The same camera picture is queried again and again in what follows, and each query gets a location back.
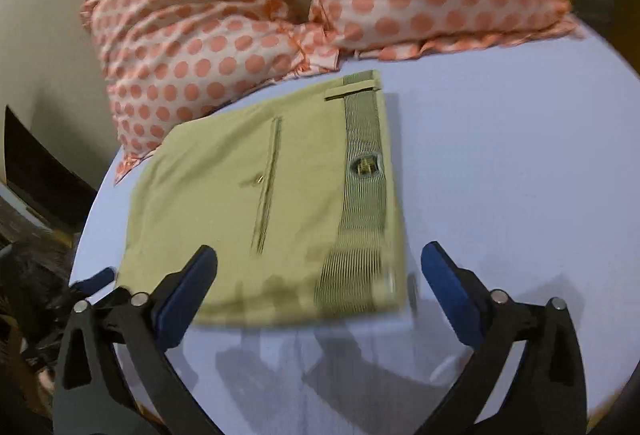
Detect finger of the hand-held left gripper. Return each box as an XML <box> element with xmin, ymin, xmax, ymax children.
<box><xmin>48</xmin><ymin>266</ymin><xmax>127</xmax><ymax>316</ymax></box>

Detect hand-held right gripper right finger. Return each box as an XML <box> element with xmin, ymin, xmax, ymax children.
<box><xmin>410</xmin><ymin>241</ymin><xmax>589</xmax><ymax>435</ymax></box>

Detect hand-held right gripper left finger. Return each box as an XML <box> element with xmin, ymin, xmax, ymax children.
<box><xmin>52</xmin><ymin>244</ymin><xmax>227</xmax><ymax>435</ymax></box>

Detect khaki pants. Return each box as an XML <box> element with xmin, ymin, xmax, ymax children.
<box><xmin>116</xmin><ymin>70</ymin><xmax>409</xmax><ymax>329</ymax></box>

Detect dark cabinet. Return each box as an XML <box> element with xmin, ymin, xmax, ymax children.
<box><xmin>4</xmin><ymin>105</ymin><xmax>99</xmax><ymax>232</ymax></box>

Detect large orange polka dot pillow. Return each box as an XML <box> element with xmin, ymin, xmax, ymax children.
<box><xmin>80</xmin><ymin>0</ymin><xmax>347</xmax><ymax>186</ymax></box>

